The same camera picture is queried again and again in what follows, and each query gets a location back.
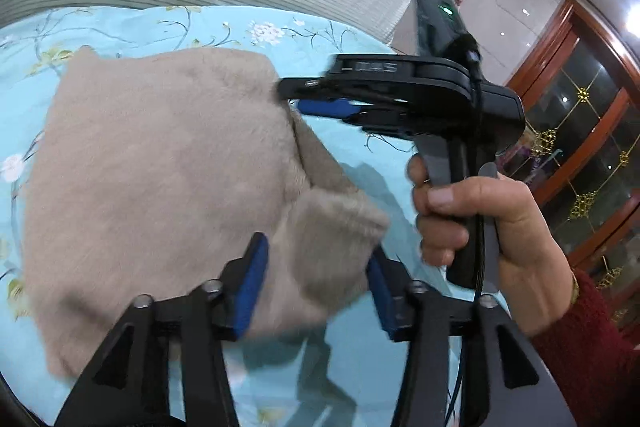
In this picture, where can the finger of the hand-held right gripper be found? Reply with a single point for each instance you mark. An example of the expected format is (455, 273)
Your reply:
(325, 108)
(310, 88)

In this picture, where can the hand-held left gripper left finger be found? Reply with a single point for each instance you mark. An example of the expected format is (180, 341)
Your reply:
(247, 292)

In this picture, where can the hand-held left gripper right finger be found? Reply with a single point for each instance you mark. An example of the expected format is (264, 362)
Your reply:
(382, 302)

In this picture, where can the beige knit sweater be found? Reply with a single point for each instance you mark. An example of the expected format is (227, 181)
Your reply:
(150, 182)

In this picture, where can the person's right forearm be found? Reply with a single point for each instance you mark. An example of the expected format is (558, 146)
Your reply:
(600, 347)

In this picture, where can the person's right hand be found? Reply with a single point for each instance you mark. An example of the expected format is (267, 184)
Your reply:
(520, 247)

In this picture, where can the blue floral bed sheet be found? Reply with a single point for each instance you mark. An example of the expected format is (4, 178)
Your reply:
(340, 37)

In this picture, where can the wooden glass door cabinet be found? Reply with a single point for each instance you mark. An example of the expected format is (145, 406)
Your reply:
(565, 37)

